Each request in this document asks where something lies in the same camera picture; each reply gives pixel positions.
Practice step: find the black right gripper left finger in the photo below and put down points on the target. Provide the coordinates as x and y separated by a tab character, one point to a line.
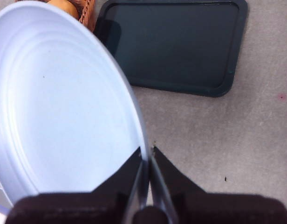
87	207

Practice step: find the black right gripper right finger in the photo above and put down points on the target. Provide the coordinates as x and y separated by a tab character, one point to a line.
215	207

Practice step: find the blue round plate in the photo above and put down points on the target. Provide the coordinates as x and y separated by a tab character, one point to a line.
59	105

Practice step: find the dark rectangular tray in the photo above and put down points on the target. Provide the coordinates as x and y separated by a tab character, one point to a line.
176	46

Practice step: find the brown wicker basket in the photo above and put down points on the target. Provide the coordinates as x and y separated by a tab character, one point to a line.
87	14

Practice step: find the brown potato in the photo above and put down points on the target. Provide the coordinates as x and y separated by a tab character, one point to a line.
64	7

